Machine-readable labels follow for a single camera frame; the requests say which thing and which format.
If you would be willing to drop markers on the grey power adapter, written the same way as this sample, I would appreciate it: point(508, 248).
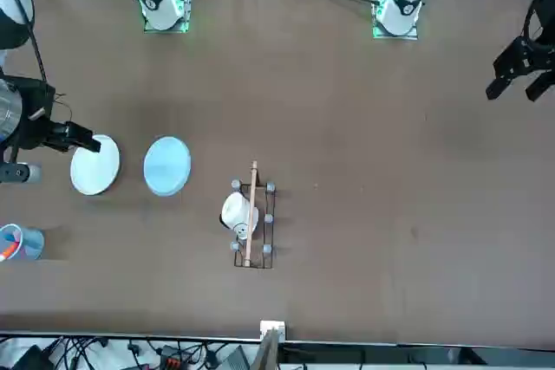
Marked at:
point(234, 359)

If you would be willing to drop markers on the blue IKEA plate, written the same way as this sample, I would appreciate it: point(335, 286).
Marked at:
point(167, 166)

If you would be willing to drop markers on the clear blue plastic cup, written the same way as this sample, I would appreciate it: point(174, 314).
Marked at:
point(32, 242)

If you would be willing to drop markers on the orange marker pen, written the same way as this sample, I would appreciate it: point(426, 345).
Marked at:
point(9, 252)

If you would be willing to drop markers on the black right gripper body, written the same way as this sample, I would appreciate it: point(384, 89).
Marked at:
point(39, 97)

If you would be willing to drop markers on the blue pen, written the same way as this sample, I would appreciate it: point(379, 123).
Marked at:
point(9, 238)

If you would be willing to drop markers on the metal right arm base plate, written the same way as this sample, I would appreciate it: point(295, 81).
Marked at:
point(167, 30)

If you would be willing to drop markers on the black box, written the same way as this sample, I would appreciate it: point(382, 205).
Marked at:
point(30, 359)

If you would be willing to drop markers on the white IKEA plate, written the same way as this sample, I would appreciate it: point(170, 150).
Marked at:
point(95, 170)

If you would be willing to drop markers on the silver table edge bracket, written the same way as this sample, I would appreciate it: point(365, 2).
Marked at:
point(271, 326)

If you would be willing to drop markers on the white cup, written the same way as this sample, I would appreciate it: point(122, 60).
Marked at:
point(234, 209)

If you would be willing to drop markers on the black and red device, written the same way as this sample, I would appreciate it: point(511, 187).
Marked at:
point(173, 357)

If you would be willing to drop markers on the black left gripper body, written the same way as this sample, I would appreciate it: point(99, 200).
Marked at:
point(526, 56)

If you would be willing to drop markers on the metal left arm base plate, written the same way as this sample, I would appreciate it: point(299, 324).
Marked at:
point(394, 36)

